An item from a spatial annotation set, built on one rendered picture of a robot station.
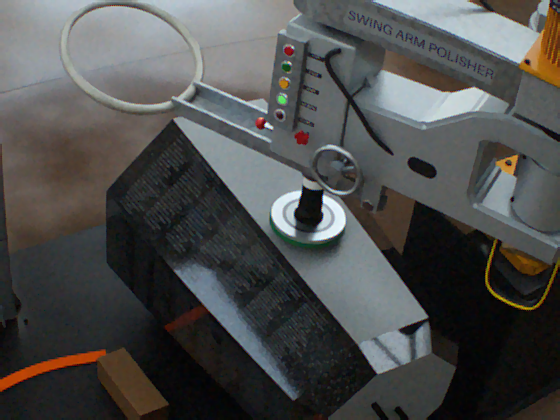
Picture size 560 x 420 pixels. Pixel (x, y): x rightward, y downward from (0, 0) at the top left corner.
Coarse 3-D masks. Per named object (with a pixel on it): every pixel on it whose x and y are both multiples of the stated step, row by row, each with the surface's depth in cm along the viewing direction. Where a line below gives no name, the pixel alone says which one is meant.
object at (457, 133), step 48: (384, 96) 264; (432, 96) 266; (480, 96) 252; (384, 144) 263; (432, 144) 256; (480, 144) 249; (528, 144) 239; (432, 192) 264; (480, 192) 261; (528, 240) 254
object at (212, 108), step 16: (208, 96) 306; (224, 96) 303; (176, 112) 301; (192, 112) 297; (208, 112) 295; (224, 112) 304; (240, 112) 303; (256, 112) 300; (224, 128) 294; (240, 128) 292; (256, 128) 300; (256, 144) 291; (288, 160) 289; (368, 208) 278
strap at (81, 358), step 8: (88, 352) 365; (96, 352) 366; (104, 352) 366; (56, 360) 359; (64, 360) 360; (72, 360) 361; (80, 360) 361; (88, 360) 362; (96, 360) 363; (32, 368) 354; (40, 368) 355; (48, 368) 355; (56, 368) 356; (8, 376) 349; (16, 376) 349; (24, 376) 350; (0, 384) 345; (8, 384) 346
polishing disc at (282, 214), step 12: (300, 192) 311; (276, 204) 306; (288, 204) 307; (324, 204) 308; (336, 204) 309; (276, 216) 302; (288, 216) 303; (324, 216) 304; (336, 216) 305; (276, 228) 300; (288, 228) 299; (300, 228) 299; (312, 228) 300; (324, 228) 300; (336, 228) 301; (300, 240) 296; (312, 240) 296; (324, 240) 297
